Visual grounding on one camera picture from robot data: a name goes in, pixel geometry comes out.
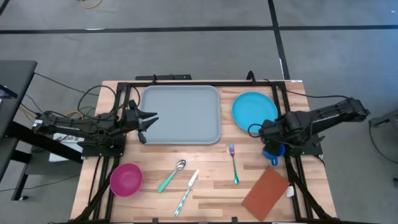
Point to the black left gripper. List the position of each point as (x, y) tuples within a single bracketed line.
[(142, 137)]

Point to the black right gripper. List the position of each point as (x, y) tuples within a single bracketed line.
[(272, 132)]

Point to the blue plastic cup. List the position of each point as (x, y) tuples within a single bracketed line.
[(282, 151)]

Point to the cyan plastic plate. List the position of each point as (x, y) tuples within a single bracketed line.
[(248, 109)]

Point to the grey plastic tray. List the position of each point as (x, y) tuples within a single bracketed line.
[(180, 115)]

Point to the orange cloth napkin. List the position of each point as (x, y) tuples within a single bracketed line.
[(264, 194)]

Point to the magenta plastic bowl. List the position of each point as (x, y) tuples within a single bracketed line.
[(126, 180)]

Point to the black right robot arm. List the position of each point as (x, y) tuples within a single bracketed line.
[(326, 115)]

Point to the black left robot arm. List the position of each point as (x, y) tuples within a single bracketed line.
[(77, 124)]

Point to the black power strip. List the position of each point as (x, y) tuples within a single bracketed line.
[(168, 77)]

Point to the small white tag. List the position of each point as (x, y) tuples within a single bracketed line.
[(290, 191)]

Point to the white printed paper sheet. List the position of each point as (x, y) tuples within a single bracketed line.
[(59, 155)]

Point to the black side desk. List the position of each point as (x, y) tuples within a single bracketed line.
[(15, 77)]

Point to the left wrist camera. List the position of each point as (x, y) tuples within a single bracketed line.
[(132, 119)]

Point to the black metal table frame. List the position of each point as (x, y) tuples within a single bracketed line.
[(202, 84)]

